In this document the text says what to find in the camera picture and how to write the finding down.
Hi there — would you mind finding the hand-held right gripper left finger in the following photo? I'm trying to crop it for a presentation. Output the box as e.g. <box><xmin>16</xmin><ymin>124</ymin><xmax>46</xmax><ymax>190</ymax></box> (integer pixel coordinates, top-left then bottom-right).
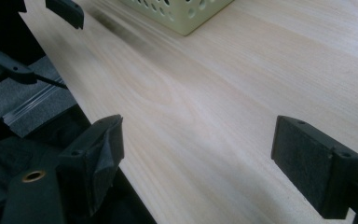
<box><xmin>55</xmin><ymin>114</ymin><xmax>125</xmax><ymax>219</ymax></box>

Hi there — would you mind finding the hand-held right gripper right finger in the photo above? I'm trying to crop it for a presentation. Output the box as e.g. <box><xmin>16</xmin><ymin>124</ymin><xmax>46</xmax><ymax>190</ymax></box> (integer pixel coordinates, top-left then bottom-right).
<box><xmin>270</xmin><ymin>115</ymin><xmax>358</xmax><ymax>220</ymax></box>

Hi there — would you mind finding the pale yellow plastic basket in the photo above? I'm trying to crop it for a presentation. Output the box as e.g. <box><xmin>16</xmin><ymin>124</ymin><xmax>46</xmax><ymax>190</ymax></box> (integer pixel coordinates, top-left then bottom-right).
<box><xmin>119</xmin><ymin>0</ymin><xmax>235</xmax><ymax>36</ymax></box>

